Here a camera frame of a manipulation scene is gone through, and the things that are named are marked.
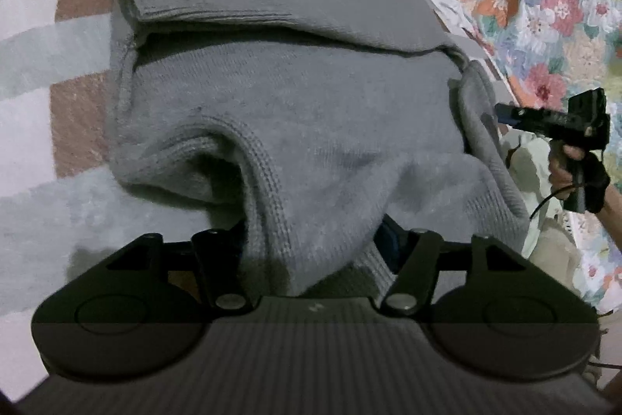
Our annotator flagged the checkered plush bed blanket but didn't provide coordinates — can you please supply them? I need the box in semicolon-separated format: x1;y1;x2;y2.
1;0;241;400

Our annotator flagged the pale green cloth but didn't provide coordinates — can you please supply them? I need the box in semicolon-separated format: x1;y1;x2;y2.
505;135;560;221

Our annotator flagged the person's right hand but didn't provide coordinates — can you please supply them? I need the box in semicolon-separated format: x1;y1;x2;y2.
549;141;610;214

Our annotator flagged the grey knit sweater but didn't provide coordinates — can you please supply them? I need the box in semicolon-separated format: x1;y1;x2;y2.
107;0;528;296

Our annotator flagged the floral pattern blanket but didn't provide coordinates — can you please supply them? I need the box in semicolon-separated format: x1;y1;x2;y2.
432;0;621;315

